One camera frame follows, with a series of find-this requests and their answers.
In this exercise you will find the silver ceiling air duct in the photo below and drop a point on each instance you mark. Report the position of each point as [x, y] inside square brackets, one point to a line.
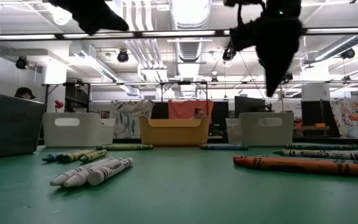
[328, 53]
[191, 18]

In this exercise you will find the white rectangular ceiling duct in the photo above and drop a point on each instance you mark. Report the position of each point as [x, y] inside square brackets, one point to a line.
[104, 73]

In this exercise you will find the red desk lamp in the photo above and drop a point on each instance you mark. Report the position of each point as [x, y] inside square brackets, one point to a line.
[59, 104]

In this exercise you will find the person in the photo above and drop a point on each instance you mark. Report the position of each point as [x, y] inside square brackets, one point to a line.
[198, 113]
[25, 92]

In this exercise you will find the black background rig frame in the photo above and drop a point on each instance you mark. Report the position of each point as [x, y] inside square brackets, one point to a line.
[46, 93]

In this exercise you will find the black overhead frame beam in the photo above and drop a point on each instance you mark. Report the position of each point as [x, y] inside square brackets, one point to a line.
[138, 34]

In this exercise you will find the dark grey plastic bin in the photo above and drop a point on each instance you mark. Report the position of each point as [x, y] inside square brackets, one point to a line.
[11, 124]

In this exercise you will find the black monitor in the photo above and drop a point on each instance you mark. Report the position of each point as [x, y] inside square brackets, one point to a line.
[159, 110]
[247, 105]
[221, 115]
[312, 112]

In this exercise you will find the white LED light bar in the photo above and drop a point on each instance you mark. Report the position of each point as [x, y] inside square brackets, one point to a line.
[353, 30]
[120, 35]
[11, 37]
[226, 32]
[179, 33]

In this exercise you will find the orange crayon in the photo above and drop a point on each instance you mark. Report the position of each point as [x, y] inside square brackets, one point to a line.
[291, 168]
[238, 159]

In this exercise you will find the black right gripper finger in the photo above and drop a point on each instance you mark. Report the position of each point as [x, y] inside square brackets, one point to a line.
[277, 68]

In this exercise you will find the orange cloth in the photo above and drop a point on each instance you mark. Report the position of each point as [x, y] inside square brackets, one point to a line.
[179, 107]

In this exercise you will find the yellow plastic bin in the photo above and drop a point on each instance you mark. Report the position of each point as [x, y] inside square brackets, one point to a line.
[174, 133]

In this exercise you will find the yellow-green crayon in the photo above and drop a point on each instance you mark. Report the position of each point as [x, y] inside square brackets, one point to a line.
[95, 155]
[73, 155]
[126, 147]

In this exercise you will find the white plastic bin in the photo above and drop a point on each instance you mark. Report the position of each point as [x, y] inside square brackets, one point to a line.
[266, 135]
[82, 133]

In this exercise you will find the dark green crayon far right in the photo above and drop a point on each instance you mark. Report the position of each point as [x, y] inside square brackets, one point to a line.
[322, 147]

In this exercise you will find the black ceiling-mounted camera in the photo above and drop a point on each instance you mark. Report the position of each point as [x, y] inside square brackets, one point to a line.
[347, 53]
[228, 56]
[288, 77]
[123, 56]
[22, 62]

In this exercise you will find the floral print cloth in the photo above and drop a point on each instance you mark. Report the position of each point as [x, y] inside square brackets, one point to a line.
[353, 118]

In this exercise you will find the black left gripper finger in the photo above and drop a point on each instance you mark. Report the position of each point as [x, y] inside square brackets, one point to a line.
[98, 21]

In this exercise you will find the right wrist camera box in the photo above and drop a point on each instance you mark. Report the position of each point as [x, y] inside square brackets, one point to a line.
[241, 39]

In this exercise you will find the white crayon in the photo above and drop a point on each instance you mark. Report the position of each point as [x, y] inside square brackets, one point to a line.
[57, 180]
[322, 154]
[110, 170]
[73, 181]

